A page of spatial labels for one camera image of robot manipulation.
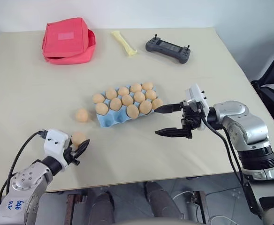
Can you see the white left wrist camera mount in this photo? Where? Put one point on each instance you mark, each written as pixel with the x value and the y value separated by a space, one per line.
pixel 55 141

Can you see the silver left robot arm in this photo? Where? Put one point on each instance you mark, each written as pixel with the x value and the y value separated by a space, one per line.
pixel 26 180

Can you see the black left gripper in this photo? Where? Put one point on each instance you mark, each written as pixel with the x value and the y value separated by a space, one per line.
pixel 70 155

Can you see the blue egg carton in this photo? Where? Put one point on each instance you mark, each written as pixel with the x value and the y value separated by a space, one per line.
pixel 108 122

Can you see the red fabric bag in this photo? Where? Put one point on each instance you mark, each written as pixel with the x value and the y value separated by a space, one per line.
pixel 64 42

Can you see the rusty metal frame bar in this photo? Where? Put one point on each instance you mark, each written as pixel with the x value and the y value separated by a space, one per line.
pixel 201 206
pixel 73 206

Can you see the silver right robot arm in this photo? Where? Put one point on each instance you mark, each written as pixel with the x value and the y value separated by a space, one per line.
pixel 245 127

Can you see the grey handheld controller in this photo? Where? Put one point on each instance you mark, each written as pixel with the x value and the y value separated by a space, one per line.
pixel 167 48

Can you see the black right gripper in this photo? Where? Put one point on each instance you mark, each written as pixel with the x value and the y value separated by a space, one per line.
pixel 189 120

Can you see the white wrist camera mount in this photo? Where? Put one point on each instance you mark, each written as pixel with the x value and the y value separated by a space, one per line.
pixel 55 141
pixel 194 95

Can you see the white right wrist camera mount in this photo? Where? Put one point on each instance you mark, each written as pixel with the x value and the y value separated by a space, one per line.
pixel 194 95

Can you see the yellow plastic tool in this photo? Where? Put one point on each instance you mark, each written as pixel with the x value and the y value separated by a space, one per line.
pixel 124 43

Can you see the beige egg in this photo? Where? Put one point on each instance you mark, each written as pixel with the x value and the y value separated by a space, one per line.
pixel 150 94
pixel 145 107
pixel 111 93
pixel 102 108
pixel 81 114
pixel 136 87
pixel 127 99
pixel 157 102
pixel 123 91
pixel 132 111
pixel 139 96
pixel 78 138
pixel 115 104
pixel 147 85
pixel 98 98

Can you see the dark rounded shape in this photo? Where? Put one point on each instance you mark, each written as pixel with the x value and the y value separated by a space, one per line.
pixel 161 202
pixel 103 207

